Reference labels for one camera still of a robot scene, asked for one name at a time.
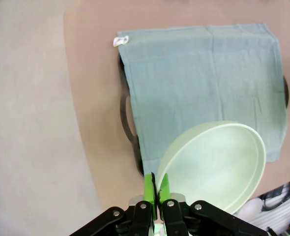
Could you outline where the grey corrugated cable conduit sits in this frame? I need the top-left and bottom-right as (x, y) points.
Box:
(260, 183), (290, 236)

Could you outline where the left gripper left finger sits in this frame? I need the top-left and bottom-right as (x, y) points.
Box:
(68, 173), (158, 236)

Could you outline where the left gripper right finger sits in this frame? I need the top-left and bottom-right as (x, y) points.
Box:
(158, 173), (269, 236)

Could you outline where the dark brown serving tray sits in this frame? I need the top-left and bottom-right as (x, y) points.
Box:
(117, 54), (290, 177)

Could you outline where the blue-grey cloth mat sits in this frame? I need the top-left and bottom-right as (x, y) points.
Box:
(112, 23), (289, 177)

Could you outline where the white rounded plastic part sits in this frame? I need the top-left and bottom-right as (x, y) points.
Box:
(237, 197), (264, 218)

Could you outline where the light green bowl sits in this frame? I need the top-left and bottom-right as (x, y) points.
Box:
(156, 119), (267, 214)

